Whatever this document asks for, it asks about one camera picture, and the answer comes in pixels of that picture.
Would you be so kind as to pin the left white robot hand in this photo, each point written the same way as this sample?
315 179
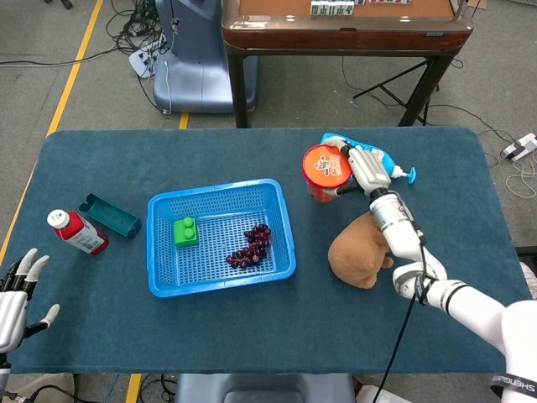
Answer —
10 310

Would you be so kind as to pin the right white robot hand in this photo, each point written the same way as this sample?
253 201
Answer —
371 172

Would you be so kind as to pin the red instant noodle cup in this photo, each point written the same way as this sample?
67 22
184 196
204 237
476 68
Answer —
323 168

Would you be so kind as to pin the green toy building block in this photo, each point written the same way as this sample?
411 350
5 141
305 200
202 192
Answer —
186 233

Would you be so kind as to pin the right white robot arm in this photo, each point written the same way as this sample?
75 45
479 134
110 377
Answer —
403 239

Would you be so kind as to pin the blue plastic mesh basket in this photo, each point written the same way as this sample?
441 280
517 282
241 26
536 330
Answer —
210 277

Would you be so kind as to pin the blue pump detergent bottle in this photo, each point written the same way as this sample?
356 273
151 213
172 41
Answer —
391 165

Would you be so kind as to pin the brown capybara plush toy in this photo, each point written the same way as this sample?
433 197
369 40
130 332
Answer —
356 252

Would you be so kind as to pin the red bottle white cap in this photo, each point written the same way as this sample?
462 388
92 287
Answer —
79 235

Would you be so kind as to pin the teal open plastic case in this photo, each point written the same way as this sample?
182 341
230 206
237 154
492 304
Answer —
111 216

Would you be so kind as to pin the brown mahjong table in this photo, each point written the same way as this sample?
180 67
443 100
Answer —
335 38

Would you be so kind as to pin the purple grape bunch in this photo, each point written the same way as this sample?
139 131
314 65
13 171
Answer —
251 252

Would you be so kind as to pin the white power strip black plug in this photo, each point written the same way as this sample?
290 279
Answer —
522 147

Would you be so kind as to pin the row of mahjong tiles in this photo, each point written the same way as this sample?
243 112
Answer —
331 8

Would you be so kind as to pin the blue felt table mat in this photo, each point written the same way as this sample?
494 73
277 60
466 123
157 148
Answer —
268 331

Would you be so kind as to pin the pinkish white object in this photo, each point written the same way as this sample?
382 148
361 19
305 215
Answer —
529 277

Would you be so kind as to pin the blue-grey machine base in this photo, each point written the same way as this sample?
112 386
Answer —
193 75

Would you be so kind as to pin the white plastic object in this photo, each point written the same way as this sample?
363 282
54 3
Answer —
365 394

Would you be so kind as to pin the blue-grey robot torso base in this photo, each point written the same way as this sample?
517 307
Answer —
264 388

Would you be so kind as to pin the white power strip with plugs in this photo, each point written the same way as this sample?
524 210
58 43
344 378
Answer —
140 61

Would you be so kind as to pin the black chair caster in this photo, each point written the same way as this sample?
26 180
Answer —
63 3

